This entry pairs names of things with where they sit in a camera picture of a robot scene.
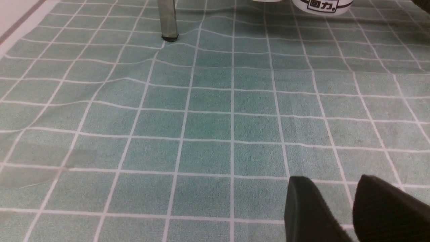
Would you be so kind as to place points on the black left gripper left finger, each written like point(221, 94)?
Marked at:
point(307, 216)

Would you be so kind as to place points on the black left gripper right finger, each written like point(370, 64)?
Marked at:
point(384, 213)

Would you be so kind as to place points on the metal shoe rack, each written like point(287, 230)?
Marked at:
point(168, 24)

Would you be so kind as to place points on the black canvas sneaker right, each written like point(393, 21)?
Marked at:
point(324, 7)

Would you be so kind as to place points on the green checkered cloth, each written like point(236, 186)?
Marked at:
point(111, 134)

